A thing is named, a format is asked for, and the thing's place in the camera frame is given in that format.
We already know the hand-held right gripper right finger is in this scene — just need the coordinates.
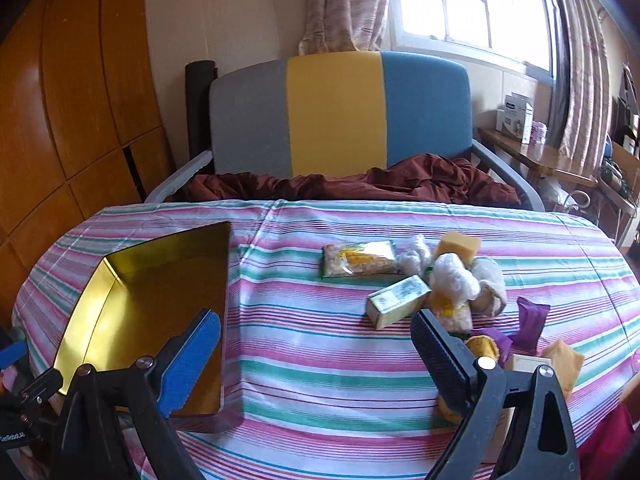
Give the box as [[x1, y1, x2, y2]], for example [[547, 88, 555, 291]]
[[410, 308, 583, 480]]

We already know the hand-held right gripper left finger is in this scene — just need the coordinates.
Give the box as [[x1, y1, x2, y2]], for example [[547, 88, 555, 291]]
[[50, 308, 222, 480]]

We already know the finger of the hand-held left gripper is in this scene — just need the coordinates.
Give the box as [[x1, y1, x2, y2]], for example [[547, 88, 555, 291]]
[[15, 367, 65, 418], [0, 341, 26, 368]]

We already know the yellow knitted sock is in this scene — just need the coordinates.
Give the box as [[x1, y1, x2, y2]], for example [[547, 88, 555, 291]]
[[437, 336, 501, 423]]

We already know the purple packet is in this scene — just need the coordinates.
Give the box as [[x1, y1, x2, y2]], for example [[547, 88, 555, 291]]
[[470, 326, 514, 363], [510, 296, 551, 351]]

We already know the gold tin box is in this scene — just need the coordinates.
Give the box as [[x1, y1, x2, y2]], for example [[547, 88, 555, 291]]
[[52, 220, 235, 418]]

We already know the small green box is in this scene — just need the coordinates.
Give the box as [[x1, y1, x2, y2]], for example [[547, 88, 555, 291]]
[[366, 275, 432, 331]]

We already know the white plastic wrap ball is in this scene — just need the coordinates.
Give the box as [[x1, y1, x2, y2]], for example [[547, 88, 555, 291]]
[[431, 252, 481, 303], [396, 234, 433, 275]]

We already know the beige carton box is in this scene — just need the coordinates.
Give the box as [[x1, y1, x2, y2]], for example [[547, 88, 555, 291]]
[[482, 354, 552, 463]]

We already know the white sock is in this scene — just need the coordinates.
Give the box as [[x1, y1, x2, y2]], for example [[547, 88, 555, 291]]
[[470, 256, 507, 317]]

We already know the large yellow sponge block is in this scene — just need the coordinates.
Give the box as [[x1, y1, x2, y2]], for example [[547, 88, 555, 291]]
[[432, 230, 482, 266]]

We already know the tan sponge piece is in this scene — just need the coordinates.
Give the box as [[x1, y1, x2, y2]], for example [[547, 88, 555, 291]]
[[541, 338, 586, 401]]

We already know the striped bedsheet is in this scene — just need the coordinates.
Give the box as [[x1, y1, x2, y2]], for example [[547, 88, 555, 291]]
[[11, 199, 640, 480]]

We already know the dark red blanket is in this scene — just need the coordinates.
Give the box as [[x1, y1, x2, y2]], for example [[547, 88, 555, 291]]
[[175, 154, 523, 207]]

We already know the magenta cloth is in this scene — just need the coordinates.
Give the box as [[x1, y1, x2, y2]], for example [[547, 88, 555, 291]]
[[577, 402, 640, 480]]

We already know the white plastic bag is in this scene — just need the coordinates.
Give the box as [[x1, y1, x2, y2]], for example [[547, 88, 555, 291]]
[[542, 180, 573, 213]]

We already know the wooden desk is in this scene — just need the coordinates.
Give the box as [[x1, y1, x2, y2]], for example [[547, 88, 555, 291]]
[[477, 126, 598, 188]]

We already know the wooden side shelf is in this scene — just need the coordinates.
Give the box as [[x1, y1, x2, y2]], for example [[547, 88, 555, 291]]
[[597, 140, 640, 243]]

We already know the white cardboard box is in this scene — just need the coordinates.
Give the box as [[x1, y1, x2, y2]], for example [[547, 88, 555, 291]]
[[495, 92, 536, 143]]

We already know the black rolled mat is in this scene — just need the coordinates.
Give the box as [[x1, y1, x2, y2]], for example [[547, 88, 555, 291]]
[[185, 60, 219, 161]]

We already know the grey yellow blue armchair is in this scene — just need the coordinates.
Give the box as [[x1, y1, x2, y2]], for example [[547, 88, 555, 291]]
[[144, 50, 546, 211]]

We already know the wooden wardrobe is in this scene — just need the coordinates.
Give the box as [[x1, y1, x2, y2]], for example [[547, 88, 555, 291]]
[[0, 0, 176, 321]]

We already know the pink patterned curtain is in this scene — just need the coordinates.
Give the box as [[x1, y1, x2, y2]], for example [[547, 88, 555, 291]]
[[298, 0, 391, 55], [547, 0, 613, 163]]

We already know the window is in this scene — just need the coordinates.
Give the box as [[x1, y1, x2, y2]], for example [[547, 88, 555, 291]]
[[387, 0, 556, 81]]

